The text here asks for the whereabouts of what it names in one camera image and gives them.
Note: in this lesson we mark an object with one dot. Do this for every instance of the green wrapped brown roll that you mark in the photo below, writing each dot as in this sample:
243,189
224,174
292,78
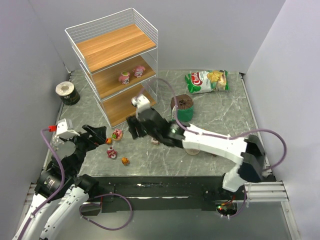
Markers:
184,109

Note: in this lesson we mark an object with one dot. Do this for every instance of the white wire wooden shelf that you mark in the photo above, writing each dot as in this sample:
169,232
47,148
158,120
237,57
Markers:
109,45

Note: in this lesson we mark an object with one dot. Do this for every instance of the pink pig purple bow toy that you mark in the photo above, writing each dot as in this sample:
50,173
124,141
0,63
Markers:
138,71

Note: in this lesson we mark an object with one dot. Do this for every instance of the pink bear strawberry donut toy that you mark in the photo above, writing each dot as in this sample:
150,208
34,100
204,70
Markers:
117,134

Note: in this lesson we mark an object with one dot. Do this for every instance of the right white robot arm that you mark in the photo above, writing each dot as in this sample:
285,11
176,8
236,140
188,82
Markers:
247,153

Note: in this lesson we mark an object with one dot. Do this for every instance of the strawberry cake slice toy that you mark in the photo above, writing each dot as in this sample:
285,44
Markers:
154,141

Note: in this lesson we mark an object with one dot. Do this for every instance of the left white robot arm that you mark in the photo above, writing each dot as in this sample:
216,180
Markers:
46,215

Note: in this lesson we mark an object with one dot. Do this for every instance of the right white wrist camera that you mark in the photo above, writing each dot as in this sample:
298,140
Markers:
140,102

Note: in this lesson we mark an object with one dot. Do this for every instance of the cream plastic cup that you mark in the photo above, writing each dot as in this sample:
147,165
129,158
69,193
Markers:
192,152

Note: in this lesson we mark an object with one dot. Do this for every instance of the small orange bear toy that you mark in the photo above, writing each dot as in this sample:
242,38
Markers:
125,161

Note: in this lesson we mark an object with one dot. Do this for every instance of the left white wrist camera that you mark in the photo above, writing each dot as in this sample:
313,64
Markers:
64,129

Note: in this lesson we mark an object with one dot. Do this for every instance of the silver top drink can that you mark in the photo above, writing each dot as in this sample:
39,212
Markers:
56,141

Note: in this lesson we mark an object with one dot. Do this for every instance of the dark can white lid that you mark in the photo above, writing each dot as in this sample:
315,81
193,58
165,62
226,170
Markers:
68,93

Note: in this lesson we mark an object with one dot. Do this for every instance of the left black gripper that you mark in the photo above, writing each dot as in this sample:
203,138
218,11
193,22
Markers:
86,136

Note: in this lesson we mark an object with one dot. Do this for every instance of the pink bear cake toy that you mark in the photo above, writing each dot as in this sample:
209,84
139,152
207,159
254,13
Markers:
111,153

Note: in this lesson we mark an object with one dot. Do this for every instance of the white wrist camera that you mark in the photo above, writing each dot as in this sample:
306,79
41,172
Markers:
140,102
64,129

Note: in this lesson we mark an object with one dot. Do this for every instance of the pink bear green hat toy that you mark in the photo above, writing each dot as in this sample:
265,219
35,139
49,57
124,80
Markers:
124,77

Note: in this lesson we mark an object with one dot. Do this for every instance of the green chips bag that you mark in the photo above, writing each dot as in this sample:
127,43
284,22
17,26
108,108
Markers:
207,81

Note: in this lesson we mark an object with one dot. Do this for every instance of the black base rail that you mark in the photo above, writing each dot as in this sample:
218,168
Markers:
154,192

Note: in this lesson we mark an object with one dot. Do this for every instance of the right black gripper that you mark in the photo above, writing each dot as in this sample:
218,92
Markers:
141,124

